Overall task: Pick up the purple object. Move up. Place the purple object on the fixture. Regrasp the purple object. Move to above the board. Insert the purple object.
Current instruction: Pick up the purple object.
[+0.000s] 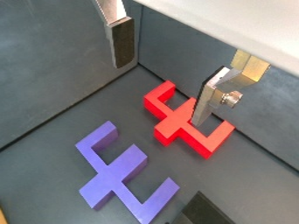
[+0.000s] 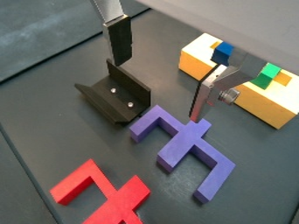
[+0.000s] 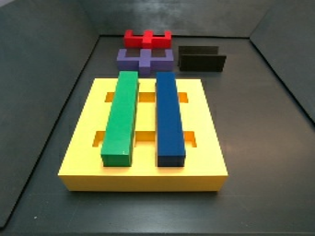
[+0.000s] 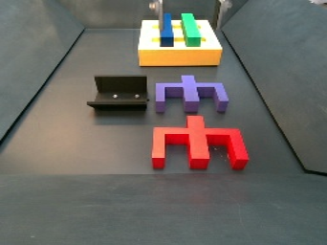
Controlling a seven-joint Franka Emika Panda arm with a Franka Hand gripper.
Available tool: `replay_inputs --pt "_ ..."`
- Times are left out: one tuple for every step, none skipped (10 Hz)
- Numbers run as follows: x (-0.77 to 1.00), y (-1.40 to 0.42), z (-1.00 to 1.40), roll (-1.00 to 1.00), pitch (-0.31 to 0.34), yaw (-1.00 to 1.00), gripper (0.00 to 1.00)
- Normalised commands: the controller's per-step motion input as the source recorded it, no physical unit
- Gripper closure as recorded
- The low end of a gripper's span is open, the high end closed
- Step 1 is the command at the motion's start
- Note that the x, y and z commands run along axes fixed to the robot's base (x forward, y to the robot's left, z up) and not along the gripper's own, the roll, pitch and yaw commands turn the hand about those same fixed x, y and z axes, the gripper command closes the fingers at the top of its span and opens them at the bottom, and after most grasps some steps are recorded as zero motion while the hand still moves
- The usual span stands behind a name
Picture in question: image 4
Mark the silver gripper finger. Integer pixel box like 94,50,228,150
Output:
149,0,164,29
216,0,232,29

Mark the purple fork-shaped block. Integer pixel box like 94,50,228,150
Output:
156,75,228,113

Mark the yellow slotted board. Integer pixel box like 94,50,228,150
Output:
137,20,222,67

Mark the black angle fixture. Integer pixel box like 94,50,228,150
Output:
86,75,148,110

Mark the blue bar block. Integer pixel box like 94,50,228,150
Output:
160,13,173,47

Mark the green bar block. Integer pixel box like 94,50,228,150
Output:
181,13,201,47

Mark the red fork-shaped block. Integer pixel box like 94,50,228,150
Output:
152,116,249,170

